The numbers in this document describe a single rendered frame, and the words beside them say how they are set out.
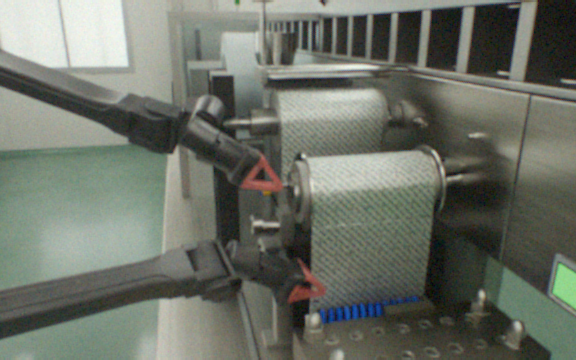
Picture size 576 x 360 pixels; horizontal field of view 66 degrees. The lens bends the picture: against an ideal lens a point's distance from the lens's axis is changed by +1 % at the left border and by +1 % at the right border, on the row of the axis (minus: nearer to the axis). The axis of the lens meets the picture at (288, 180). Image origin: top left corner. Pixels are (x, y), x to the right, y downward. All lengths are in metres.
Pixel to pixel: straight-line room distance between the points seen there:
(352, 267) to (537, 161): 0.36
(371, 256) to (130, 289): 0.43
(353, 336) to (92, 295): 0.44
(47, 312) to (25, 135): 6.09
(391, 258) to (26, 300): 0.60
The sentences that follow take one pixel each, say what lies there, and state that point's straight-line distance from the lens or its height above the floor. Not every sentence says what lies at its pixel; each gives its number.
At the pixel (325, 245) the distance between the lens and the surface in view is 0.81.
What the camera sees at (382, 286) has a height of 1.07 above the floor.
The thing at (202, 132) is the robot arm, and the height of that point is 1.37.
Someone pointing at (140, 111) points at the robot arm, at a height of 1.41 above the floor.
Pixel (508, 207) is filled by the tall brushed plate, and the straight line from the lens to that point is 0.85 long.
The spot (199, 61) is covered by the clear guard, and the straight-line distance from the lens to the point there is 1.72.
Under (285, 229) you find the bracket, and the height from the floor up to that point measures 1.17.
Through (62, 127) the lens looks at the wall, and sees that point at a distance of 6.54.
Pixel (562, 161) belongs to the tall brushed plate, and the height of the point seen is 1.35.
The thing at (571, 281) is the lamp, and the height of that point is 1.20.
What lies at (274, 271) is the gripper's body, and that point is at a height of 1.14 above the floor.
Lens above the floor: 1.53
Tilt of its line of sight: 19 degrees down
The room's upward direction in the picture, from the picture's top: straight up
